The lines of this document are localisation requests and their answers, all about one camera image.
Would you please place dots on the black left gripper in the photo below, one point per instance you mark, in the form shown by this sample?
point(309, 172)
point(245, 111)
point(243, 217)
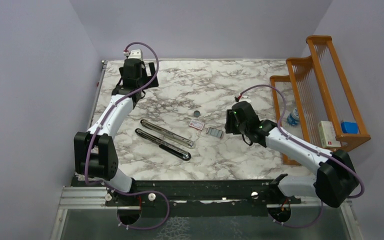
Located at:
point(152, 71)

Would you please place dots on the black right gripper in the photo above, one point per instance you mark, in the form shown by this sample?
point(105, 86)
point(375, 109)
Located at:
point(229, 125)

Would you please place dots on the staple tray with staples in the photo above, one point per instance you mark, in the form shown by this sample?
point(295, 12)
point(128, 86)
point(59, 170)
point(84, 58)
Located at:
point(214, 132)

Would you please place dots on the red white staple box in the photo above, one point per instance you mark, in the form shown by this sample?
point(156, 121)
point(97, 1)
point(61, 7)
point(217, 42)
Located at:
point(198, 125)

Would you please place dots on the long black silver stapler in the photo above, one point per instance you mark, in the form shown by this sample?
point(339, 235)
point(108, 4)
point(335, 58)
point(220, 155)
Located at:
point(163, 142)

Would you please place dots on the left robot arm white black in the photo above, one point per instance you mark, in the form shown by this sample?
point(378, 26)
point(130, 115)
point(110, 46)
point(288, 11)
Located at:
point(95, 155)

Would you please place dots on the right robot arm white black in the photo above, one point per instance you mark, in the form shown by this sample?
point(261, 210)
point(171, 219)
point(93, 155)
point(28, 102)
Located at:
point(334, 177)

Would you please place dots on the grey round table hole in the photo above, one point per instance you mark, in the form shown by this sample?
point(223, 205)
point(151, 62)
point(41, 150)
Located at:
point(196, 114)

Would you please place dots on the blue white bottle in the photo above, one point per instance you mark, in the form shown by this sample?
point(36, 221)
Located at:
point(293, 118)

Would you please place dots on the wooden orange rack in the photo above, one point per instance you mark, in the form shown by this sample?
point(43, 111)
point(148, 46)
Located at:
point(321, 92)

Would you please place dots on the blue small box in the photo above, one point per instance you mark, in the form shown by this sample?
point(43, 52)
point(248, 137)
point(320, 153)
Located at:
point(348, 127)

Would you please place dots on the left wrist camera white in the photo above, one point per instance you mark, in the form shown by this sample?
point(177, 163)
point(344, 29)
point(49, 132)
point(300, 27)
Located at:
point(133, 54)

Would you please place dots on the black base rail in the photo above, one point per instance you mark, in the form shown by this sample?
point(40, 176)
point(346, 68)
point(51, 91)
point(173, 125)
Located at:
point(195, 198)

